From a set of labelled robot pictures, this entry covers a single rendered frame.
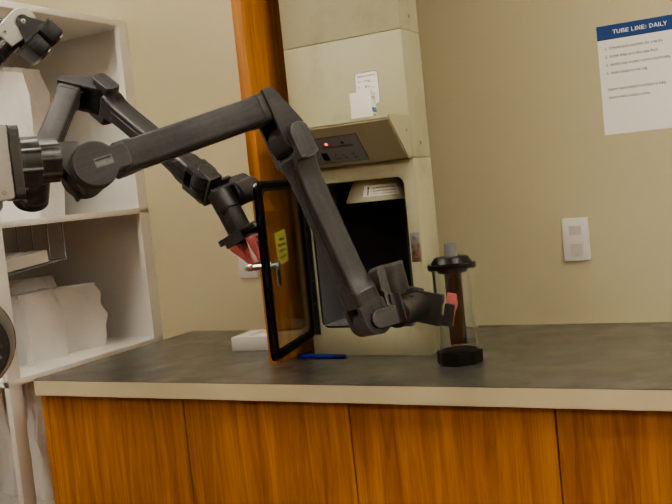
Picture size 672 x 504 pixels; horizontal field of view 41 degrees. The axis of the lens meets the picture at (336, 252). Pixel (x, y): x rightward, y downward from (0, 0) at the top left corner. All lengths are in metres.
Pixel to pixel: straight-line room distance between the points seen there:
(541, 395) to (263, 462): 0.70
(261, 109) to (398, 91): 0.54
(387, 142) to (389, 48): 0.23
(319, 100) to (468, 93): 0.49
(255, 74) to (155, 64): 0.86
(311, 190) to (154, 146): 0.31
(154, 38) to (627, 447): 2.01
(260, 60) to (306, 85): 0.13
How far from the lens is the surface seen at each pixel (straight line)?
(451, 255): 2.02
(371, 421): 1.97
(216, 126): 1.66
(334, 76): 2.23
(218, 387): 2.12
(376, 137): 2.09
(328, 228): 1.71
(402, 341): 2.20
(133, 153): 1.59
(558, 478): 1.86
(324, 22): 2.26
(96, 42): 3.25
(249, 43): 2.27
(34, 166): 1.54
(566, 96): 2.47
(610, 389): 1.76
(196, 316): 3.05
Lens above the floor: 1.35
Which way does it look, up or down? 4 degrees down
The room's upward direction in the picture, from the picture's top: 6 degrees counter-clockwise
